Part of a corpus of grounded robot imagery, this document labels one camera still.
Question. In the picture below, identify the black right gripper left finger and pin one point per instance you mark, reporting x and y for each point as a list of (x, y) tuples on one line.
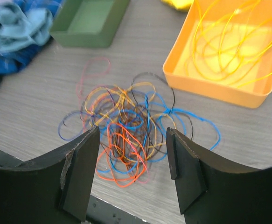
[(53, 188)]

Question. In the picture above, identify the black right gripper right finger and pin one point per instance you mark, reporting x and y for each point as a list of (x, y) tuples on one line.
[(214, 190)]

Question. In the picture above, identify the blue plaid cloth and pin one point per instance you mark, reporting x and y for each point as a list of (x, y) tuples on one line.
[(14, 62)]

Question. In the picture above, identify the yellow plastic bin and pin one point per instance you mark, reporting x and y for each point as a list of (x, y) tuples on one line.
[(224, 51)]

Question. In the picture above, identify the green plastic bin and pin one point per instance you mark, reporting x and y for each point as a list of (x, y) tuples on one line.
[(88, 23)]

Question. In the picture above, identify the light blue cloth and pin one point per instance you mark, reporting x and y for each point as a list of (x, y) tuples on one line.
[(19, 30)]

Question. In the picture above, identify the yellow cloth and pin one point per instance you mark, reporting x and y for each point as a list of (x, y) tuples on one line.
[(179, 5)]

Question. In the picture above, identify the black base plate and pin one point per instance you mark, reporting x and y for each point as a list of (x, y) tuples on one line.
[(98, 211)]

